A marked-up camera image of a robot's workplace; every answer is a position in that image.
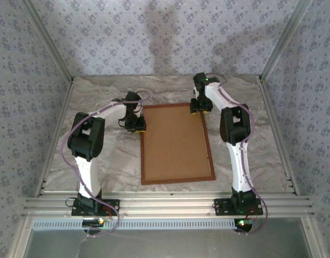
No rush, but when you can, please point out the aluminium corner post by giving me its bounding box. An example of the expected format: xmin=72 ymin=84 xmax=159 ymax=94
xmin=259 ymin=0 xmax=314 ymax=81
xmin=21 ymin=0 xmax=75 ymax=83

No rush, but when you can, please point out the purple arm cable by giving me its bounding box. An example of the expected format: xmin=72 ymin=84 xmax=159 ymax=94
xmin=207 ymin=73 xmax=269 ymax=236
xmin=59 ymin=90 xmax=151 ymax=239

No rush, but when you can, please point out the grey metal sheet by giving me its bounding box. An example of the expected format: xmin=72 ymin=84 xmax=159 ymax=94
xmin=22 ymin=230 xmax=315 ymax=258

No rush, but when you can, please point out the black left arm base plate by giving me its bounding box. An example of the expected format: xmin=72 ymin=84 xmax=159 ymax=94
xmin=71 ymin=198 xmax=120 ymax=217

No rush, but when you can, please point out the aluminium side rail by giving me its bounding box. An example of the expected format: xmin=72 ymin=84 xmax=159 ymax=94
xmin=33 ymin=79 xmax=76 ymax=198
xmin=257 ymin=76 xmax=302 ymax=196

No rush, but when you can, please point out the small controller circuit board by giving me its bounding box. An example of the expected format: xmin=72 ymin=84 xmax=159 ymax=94
xmin=82 ymin=218 xmax=105 ymax=228
xmin=234 ymin=218 xmax=256 ymax=233

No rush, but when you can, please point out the brown wooden picture frame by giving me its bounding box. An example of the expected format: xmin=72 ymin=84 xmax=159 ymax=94
xmin=140 ymin=102 xmax=217 ymax=186

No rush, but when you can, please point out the brown fibreboard backing board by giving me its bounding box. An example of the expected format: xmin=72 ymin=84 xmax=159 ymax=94
xmin=142 ymin=105 xmax=213 ymax=182

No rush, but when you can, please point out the aluminium mounting rail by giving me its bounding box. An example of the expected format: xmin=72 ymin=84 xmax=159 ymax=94
xmin=21 ymin=191 xmax=315 ymax=218

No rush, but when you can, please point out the grey slotted cable duct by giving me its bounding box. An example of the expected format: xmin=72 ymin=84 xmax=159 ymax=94
xmin=32 ymin=218 xmax=237 ymax=231

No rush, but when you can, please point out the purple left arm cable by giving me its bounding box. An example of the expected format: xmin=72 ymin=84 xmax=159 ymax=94
xmin=59 ymin=90 xmax=151 ymax=239

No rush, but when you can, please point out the aluminium lower frame beam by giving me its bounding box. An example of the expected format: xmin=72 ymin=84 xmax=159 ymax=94
xmin=8 ymin=217 xmax=34 ymax=258
xmin=302 ymin=217 xmax=328 ymax=258

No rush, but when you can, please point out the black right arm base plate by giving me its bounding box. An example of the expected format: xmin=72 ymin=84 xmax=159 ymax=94
xmin=213 ymin=198 xmax=264 ymax=216

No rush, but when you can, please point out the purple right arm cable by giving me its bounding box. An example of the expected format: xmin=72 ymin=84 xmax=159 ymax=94
xmin=207 ymin=73 xmax=269 ymax=236

